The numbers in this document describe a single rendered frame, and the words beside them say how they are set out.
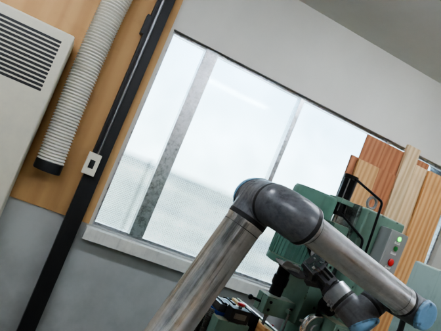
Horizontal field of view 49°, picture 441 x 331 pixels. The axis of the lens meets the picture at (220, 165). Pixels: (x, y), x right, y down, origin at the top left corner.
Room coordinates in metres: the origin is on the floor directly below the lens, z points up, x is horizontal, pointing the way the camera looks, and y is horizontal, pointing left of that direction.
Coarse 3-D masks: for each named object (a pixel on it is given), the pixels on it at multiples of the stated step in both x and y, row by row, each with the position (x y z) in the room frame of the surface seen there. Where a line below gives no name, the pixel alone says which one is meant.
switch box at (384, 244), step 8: (384, 232) 1.86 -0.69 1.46; (392, 232) 1.83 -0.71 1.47; (376, 240) 1.88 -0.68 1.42; (384, 240) 1.84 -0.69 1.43; (392, 240) 1.84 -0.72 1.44; (376, 248) 1.86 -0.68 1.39; (384, 248) 1.83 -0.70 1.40; (392, 248) 1.84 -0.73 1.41; (400, 248) 1.86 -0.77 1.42; (376, 256) 1.85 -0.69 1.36; (384, 256) 1.83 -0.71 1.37; (392, 256) 1.85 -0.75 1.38; (400, 256) 1.87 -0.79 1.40; (384, 264) 1.84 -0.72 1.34; (392, 272) 1.87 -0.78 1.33
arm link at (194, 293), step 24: (240, 192) 1.34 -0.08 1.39; (240, 216) 1.29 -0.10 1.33; (216, 240) 1.29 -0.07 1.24; (240, 240) 1.28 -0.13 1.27; (192, 264) 1.30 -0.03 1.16; (216, 264) 1.27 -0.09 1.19; (192, 288) 1.26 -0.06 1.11; (216, 288) 1.28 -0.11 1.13; (168, 312) 1.26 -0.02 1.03; (192, 312) 1.26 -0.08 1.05
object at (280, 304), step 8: (264, 296) 1.82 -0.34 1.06; (272, 296) 1.83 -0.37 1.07; (256, 304) 1.85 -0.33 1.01; (264, 304) 1.81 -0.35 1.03; (272, 304) 1.82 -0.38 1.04; (280, 304) 1.83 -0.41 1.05; (288, 304) 1.85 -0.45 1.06; (264, 312) 1.81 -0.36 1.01; (272, 312) 1.82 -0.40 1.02; (280, 312) 1.84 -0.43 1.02
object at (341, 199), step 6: (348, 174) 1.90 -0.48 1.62; (342, 180) 1.93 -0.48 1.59; (348, 180) 1.90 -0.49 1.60; (354, 180) 1.89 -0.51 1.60; (342, 186) 1.91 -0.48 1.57; (348, 186) 1.89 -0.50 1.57; (354, 186) 1.91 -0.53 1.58; (342, 192) 1.90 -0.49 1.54; (348, 192) 1.89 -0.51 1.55; (342, 198) 1.87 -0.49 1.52; (348, 198) 1.90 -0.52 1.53; (342, 204) 1.89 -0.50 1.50; (348, 204) 1.89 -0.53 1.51; (336, 210) 1.89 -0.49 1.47; (342, 210) 1.89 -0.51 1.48
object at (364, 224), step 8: (368, 208) 1.85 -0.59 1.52; (360, 216) 1.87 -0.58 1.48; (368, 216) 1.85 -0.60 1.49; (384, 216) 1.88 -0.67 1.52; (360, 224) 1.85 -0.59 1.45; (368, 224) 1.85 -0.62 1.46; (384, 224) 1.89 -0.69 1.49; (392, 224) 1.91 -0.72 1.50; (400, 224) 1.93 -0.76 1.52; (352, 232) 1.87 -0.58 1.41; (360, 232) 1.84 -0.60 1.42; (368, 232) 1.86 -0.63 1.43; (376, 232) 1.88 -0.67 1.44; (400, 232) 1.93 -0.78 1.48; (352, 240) 1.86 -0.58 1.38; (360, 240) 1.85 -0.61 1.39; (368, 248) 1.87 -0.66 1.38; (320, 312) 1.87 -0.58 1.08; (288, 320) 2.01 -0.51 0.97; (280, 328) 2.03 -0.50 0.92; (288, 328) 1.99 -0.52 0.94; (296, 328) 1.95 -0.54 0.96
